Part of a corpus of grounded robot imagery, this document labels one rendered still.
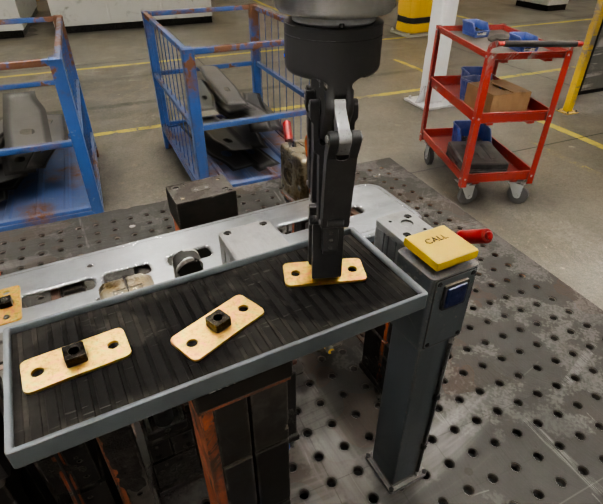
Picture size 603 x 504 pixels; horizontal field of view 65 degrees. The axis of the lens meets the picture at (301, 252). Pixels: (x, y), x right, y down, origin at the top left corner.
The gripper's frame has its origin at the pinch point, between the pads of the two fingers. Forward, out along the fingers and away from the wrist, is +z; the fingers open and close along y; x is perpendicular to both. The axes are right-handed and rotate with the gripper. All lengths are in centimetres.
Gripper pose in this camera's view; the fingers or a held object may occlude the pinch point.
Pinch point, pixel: (325, 240)
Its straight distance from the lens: 47.5
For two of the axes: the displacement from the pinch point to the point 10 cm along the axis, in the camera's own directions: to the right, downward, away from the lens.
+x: -9.9, 0.7, -1.0
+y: -1.3, -5.7, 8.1
